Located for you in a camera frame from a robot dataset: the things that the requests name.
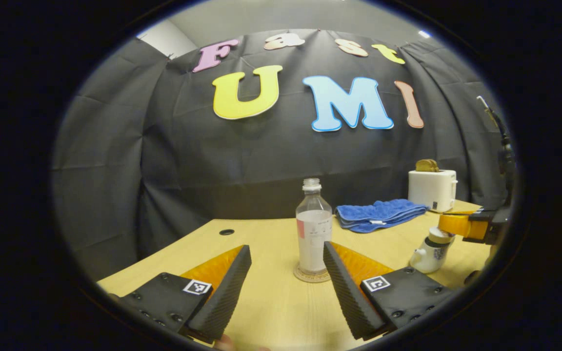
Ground white toaster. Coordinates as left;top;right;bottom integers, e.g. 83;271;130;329
408;169;458;213

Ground black backdrop cloth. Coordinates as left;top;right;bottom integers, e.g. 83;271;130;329
52;29;516;281

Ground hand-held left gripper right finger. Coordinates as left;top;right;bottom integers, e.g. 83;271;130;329
323;241;457;341

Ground folded blue towel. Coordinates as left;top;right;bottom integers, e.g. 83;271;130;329
335;199;429;234

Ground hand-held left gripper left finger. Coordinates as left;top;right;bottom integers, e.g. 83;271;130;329
110;245;252;345

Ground clear plastic water bottle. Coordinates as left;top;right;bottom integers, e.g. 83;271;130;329
295;178;333;274

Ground white blue-patterned teacup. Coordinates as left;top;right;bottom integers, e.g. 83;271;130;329
409;237;450;274

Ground round brown coaster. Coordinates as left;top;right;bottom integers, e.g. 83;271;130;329
293;263;331;283

